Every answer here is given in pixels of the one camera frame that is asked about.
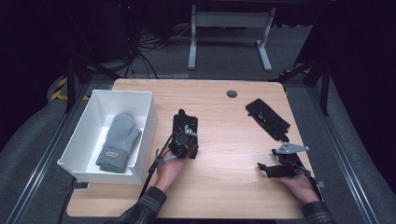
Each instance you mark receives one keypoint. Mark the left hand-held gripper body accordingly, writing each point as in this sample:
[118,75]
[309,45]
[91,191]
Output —
[183,144]

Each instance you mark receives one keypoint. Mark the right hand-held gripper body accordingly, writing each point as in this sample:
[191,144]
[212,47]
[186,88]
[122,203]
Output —
[289,165]

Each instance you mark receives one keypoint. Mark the black glove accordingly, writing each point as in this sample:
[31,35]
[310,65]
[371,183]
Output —
[183,116]
[267,118]

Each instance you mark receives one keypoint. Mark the grey mitten with label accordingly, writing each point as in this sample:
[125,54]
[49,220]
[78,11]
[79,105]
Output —
[120,140]

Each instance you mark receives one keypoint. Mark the white box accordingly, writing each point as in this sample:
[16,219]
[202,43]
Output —
[93,118]

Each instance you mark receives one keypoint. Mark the person's right hand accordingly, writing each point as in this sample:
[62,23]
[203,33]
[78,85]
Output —
[300,186]

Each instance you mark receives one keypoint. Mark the person's left hand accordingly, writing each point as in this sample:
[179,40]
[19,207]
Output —
[169,171]

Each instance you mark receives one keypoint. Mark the grey table grommet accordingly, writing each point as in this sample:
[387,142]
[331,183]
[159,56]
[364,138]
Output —
[232,93]

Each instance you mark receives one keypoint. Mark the black metal stand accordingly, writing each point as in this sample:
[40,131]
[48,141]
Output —
[324,90]
[71,84]

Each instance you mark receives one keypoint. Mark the aluminium floor rail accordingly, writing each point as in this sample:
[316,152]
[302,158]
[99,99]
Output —
[339,155]
[46,155]

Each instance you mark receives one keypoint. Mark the white desk frame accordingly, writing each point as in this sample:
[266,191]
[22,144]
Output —
[232,19]

